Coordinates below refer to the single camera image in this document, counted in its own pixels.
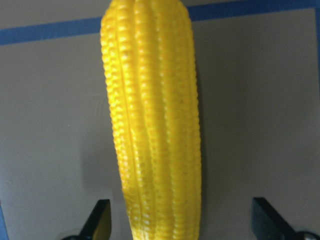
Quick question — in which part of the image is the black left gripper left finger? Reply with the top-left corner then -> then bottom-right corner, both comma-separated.
62,199 -> 112,240

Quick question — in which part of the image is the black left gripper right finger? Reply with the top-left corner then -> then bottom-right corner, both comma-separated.
251,197 -> 320,240

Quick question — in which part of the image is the yellow corn cob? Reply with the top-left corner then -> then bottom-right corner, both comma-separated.
100,0 -> 202,240

